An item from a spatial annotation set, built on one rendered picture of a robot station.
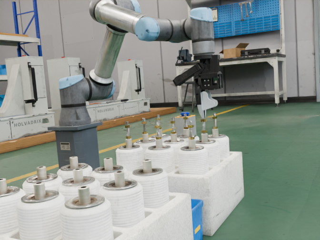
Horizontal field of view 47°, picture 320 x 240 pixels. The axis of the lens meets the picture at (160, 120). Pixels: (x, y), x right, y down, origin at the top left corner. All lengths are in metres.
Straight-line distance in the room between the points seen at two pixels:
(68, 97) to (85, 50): 6.32
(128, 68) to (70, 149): 3.43
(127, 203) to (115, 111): 3.71
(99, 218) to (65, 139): 1.08
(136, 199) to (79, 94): 1.03
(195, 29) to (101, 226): 0.76
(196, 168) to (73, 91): 0.80
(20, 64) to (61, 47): 4.86
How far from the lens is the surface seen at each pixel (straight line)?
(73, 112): 1.74
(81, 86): 1.76
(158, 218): 0.82
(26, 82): 3.63
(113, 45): 1.69
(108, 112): 4.36
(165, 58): 6.99
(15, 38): 6.96
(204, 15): 1.25
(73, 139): 1.72
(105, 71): 1.76
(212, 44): 1.25
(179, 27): 1.30
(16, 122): 3.40
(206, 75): 1.23
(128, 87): 5.02
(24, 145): 3.35
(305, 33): 6.26
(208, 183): 1.11
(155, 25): 1.23
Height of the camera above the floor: 0.47
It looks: 6 degrees down
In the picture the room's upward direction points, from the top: 4 degrees counter-clockwise
